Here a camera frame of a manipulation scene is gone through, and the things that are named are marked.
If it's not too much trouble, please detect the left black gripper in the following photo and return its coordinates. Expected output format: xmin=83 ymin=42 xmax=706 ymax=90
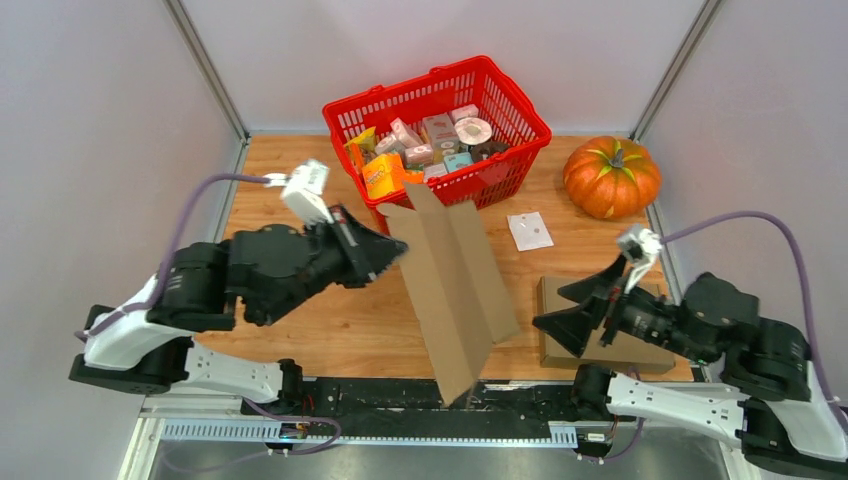
xmin=261 ymin=204 xmax=413 ymax=328

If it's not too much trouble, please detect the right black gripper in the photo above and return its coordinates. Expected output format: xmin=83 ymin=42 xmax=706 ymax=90
xmin=529 ymin=250 xmax=712 ymax=365

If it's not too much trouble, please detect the brown cardboard box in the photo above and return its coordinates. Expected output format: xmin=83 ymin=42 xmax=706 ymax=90
xmin=535 ymin=276 xmax=676 ymax=374

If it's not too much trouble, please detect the white paper packet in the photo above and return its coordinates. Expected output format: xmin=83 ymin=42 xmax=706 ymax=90
xmin=507 ymin=212 xmax=554 ymax=252

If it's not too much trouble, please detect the brown cardboard sheet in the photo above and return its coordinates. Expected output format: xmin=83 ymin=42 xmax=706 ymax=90
xmin=378 ymin=184 xmax=520 ymax=406

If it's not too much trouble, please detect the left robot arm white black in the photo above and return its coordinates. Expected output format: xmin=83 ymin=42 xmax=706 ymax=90
xmin=69 ymin=205 xmax=408 ymax=415

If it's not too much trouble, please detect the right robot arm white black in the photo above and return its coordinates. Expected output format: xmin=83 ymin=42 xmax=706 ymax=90
xmin=533 ymin=256 xmax=847 ymax=479

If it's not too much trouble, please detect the orange snack box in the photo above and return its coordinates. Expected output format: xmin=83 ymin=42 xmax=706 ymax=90
xmin=362 ymin=153 xmax=424 ymax=200

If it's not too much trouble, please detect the teal small box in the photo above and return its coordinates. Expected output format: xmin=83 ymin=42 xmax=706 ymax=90
xmin=443 ymin=152 xmax=474 ymax=173

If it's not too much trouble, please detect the yellow snack packet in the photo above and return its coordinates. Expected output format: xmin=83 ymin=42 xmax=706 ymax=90
xmin=344 ymin=127 xmax=376 ymax=172

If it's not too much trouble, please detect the orange pumpkin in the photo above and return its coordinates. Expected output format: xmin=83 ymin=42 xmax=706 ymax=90
xmin=563 ymin=136 xmax=663 ymax=220

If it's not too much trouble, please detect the dark brown round item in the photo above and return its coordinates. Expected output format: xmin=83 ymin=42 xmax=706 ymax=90
xmin=470 ymin=140 xmax=510 ymax=163

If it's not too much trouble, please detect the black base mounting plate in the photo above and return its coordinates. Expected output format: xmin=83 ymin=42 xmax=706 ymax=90
xmin=239 ymin=376 xmax=637 ymax=440

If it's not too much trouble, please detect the red plastic shopping basket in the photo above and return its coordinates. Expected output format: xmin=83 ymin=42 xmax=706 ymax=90
xmin=323 ymin=55 xmax=552 ymax=231

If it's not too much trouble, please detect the pink white round roll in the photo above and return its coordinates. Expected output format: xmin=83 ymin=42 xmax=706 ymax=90
xmin=454 ymin=117 xmax=493 ymax=146

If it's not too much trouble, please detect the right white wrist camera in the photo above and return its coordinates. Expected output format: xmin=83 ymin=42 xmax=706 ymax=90
xmin=616 ymin=224 xmax=663 ymax=294

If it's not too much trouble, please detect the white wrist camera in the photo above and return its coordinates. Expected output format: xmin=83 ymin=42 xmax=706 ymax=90
xmin=616 ymin=224 xmax=663 ymax=294
xmin=263 ymin=158 xmax=334 ymax=227

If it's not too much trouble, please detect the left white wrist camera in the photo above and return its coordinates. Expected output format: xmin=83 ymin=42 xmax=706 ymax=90
xmin=263 ymin=158 xmax=334 ymax=227

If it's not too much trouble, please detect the white slotted cable duct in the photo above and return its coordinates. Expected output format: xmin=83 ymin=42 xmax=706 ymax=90
xmin=160 ymin=419 xmax=579 ymax=448

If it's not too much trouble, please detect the right aluminium frame post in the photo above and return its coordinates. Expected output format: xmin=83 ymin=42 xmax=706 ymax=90
xmin=629 ymin=0 xmax=725 ymax=143

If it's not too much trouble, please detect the aluminium frame post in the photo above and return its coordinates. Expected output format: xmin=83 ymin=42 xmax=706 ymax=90
xmin=629 ymin=0 xmax=725 ymax=143
xmin=163 ymin=0 xmax=250 ymax=145

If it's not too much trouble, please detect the left aluminium frame post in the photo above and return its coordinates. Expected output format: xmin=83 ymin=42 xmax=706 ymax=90
xmin=163 ymin=0 xmax=250 ymax=145

